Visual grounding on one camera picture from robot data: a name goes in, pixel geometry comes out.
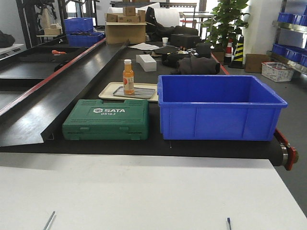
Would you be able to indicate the cross screwdriver green black handle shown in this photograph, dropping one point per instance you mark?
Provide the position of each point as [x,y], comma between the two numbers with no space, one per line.
[49,221]

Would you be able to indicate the grey metal tray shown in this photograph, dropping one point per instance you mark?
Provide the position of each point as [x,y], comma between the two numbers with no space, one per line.
[140,93]

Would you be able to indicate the beige plastic tray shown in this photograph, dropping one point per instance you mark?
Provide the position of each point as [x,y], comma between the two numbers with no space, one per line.
[107,92]

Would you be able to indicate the large blue plastic bin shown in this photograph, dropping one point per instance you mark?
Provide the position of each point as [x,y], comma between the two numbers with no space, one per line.
[217,107]

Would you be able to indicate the orange juice bottle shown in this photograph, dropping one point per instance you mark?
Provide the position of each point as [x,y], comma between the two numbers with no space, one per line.
[128,77]

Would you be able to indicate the white foam block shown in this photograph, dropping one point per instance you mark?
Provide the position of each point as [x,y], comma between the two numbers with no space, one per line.
[147,62]

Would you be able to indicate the green SATA tool case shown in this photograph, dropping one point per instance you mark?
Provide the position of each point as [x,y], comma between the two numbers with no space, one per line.
[96,120]

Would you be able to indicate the dark cloth pile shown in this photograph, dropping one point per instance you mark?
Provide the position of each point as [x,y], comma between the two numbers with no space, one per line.
[185,64]

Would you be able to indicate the white paper cup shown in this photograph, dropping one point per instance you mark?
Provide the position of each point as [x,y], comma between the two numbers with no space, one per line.
[164,41]

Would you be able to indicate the black equipment case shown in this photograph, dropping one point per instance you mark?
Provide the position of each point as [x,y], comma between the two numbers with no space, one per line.
[184,40]

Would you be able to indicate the red white traffic cone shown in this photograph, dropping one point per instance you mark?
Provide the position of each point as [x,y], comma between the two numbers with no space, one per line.
[228,52]

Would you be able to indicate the large cardboard box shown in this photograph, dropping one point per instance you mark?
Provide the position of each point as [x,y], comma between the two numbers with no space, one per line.
[120,28]

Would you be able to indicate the black yellow traffic cone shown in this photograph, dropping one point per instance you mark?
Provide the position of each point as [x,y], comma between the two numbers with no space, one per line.
[237,61]

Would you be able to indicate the blue crate lower left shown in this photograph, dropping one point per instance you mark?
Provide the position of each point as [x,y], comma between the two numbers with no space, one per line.
[84,39]

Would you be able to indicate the blue crate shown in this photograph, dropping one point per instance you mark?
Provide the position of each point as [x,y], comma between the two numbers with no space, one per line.
[84,39]
[75,25]

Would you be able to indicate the brown cardboard box on floor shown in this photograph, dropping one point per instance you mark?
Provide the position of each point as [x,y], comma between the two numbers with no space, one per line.
[253,62]

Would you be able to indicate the green potted plant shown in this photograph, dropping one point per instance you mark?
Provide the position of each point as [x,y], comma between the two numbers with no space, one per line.
[228,21]

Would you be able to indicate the orange tool on conveyor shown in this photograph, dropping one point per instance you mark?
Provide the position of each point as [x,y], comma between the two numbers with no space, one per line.
[55,52]

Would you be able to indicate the blue crate upper left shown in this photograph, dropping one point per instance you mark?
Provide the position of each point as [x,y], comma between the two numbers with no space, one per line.
[75,25]

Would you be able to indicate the black conveyor side guide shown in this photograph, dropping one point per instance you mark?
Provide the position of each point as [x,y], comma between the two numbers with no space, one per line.
[32,117]

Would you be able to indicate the white mesh basket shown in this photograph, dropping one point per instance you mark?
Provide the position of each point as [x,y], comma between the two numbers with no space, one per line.
[277,71]

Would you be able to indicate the red conveyor roller bracket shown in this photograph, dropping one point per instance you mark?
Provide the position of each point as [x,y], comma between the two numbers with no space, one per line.
[290,153]

